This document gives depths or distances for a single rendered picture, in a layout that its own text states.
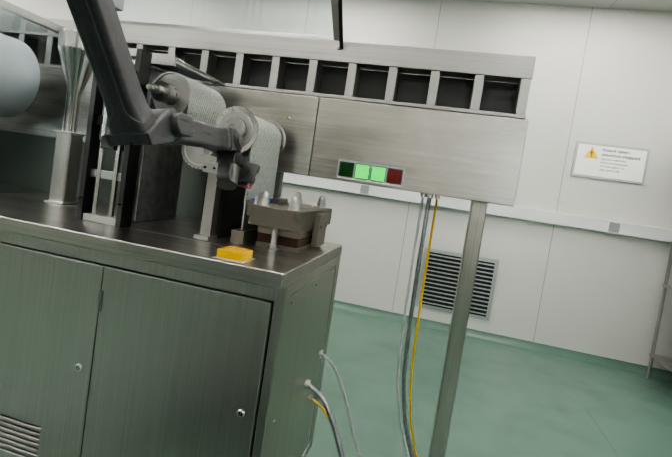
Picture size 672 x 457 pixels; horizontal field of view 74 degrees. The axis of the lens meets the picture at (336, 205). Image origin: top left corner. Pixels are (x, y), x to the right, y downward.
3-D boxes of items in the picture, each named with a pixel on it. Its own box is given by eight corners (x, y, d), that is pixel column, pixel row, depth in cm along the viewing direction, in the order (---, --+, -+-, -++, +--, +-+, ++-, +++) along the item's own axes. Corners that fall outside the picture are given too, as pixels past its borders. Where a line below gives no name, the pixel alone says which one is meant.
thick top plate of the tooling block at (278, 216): (248, 223, 137) (250, 203, 136) (290, 217, 176) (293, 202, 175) (297, 232, 133) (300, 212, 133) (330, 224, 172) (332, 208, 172)
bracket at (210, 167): (192, 238, 137) (205, 138, 136) (203, 236, 144) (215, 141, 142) (206, 241, 136) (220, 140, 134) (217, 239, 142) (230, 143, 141)
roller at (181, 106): (149, 114, 149) (155, 71, 148) (190, 125, 173) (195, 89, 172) (187, 118, 146) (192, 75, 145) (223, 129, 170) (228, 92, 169)
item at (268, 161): (243, 204, 141) (251, 146, 140) (270, 203, 164) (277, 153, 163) (244, 205, 141) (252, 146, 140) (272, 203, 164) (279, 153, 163)
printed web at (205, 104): (133, 221, 150) (152, 69, 148) (174, 217, 173) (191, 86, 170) (239, 241, 142) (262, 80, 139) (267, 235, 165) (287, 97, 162)
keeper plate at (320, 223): (310, 246, 150) (315, 213, 149) (318, 243, 159) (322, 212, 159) (317, 247, 149) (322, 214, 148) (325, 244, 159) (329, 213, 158)
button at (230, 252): (215, 257, 114) (216, 248, 114) (228, 254, 121) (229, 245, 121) (240, 262, 113) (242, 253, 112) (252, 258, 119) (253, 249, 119)
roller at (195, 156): (179, 164, 145) (184, 127, 145) (217, 169, 170) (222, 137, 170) (213, 169, 143) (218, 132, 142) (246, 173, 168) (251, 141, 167)
